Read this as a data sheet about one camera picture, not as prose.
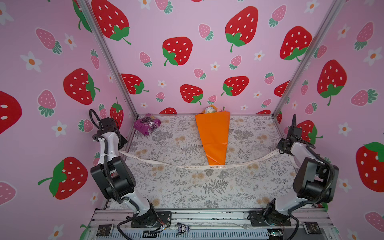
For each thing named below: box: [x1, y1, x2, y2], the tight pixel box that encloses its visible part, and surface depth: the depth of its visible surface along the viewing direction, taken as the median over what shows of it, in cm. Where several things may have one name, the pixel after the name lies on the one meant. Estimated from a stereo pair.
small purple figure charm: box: [175, 222, 190, 236], surface depth 71 cm
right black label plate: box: [302, 222, 322, 235], surface depth 71 cm
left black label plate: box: [96, 224, 114, 237], surface depth 71 cm
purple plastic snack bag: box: [133, 113, 162, 136], surface depth 110 cm
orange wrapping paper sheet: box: [195, 111, 231, 166], surface depth 106 cm
